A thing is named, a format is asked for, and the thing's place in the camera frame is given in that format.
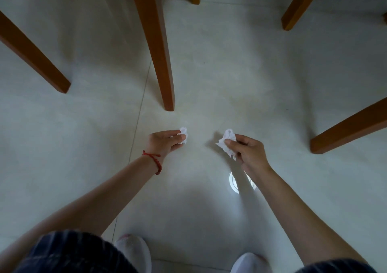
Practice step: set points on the person's left hand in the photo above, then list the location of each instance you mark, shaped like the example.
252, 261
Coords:
161, 144

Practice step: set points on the person's right hand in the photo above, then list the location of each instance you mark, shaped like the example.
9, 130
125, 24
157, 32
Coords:
252, 155

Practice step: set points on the orange wooden chair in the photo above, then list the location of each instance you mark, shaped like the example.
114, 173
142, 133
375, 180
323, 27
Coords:
350, 128
154, 40

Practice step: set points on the person's right forearm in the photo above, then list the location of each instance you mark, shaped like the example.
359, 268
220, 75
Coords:
302, 218

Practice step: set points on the person's left forearm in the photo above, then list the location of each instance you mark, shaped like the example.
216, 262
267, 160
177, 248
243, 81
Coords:
84, 209

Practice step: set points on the person's left shoe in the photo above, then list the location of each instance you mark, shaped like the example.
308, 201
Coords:
134, 251

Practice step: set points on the dark blue trousers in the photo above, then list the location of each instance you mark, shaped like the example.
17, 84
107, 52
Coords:
75, 254

